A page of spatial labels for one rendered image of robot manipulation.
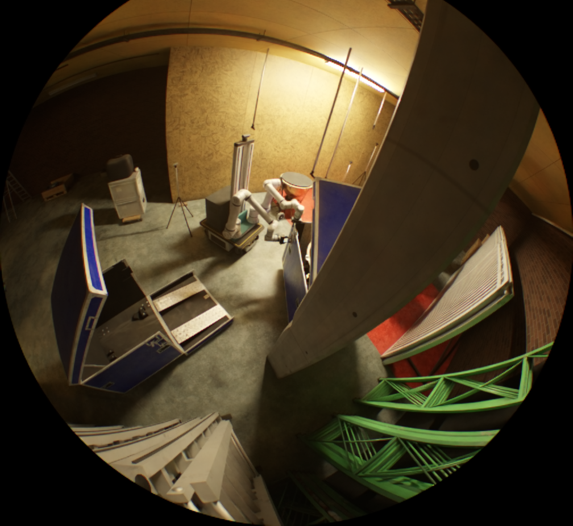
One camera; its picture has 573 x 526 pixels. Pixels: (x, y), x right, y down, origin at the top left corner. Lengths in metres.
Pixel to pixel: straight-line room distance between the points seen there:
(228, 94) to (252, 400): 4.63
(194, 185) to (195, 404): 3.90
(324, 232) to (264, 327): 1.52
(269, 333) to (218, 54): 4.47
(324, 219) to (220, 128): 2.88
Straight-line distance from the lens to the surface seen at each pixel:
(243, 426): 2.51
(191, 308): 2.75
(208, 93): 3.84
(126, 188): 4.04
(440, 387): 2.37
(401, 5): 1.16
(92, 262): 1.30
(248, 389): 2.47
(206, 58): 3.86
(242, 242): 2.99
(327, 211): 1.81
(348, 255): 0.67
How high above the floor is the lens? 2.47
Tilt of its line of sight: 42 degrees down
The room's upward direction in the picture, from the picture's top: 16 degrees clockwise
